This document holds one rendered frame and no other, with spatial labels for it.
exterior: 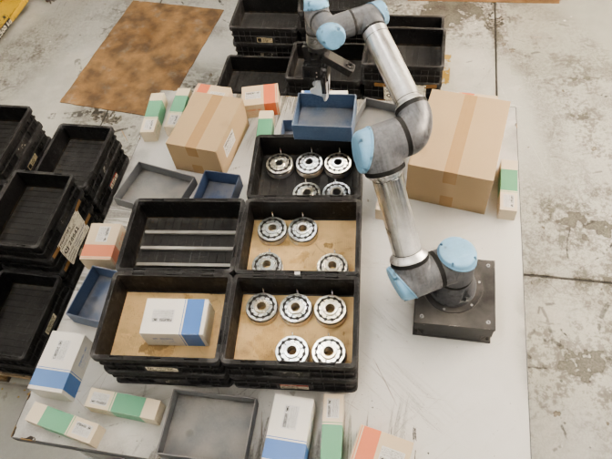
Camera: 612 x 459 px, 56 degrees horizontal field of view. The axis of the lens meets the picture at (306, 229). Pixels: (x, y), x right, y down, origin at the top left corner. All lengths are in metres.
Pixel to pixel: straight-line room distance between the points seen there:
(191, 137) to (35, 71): 2.32
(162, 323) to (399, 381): 0.76
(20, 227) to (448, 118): 1.91
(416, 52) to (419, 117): 1.60
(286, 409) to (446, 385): 0.51
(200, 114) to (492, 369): 1.47
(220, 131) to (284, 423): 1.16
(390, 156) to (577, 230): 1.76
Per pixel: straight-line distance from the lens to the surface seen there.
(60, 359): 2.10
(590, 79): 3.96
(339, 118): 2.03
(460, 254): 1.76
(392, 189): 1.62
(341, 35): 1.76
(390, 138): 1.58
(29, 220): 2.90
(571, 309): 2.95
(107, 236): 2.30
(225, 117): 2.41
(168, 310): 1.88
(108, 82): 4.18
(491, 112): 2.32
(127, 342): 1.98
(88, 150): 3.21
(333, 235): 2.02
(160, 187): 2.46
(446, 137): 2.21
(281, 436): 1.79
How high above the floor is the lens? 2.51
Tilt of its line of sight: 56 degrees down
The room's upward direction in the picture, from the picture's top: 9 degrees counter-clockwise
